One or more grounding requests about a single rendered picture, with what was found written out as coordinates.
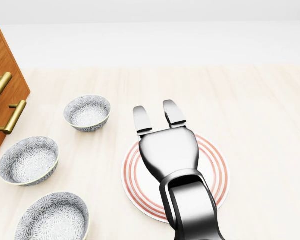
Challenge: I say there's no white plate with red rings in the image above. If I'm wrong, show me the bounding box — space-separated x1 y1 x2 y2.
121 133 231 224

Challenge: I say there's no small grey patterned bowl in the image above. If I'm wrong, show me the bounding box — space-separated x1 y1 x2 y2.
63 94 112 133

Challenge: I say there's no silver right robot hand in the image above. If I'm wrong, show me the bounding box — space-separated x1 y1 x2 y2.
132 99 200 184

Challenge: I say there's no wooden cabinet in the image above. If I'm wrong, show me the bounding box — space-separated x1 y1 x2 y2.
0 8 32 166

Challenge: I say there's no brass drawer handle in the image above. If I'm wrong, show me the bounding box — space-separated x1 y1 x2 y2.
0 99 28 136
0 71 13 108

